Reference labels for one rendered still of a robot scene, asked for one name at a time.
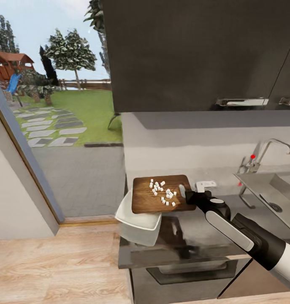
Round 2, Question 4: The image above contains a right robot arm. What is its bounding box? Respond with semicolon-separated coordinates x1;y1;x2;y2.
185;181;290;289

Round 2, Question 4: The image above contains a cutting board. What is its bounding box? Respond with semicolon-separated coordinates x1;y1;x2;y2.
131;175;197;214

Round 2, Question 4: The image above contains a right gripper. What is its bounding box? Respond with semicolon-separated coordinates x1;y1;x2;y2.
185;190;212;207

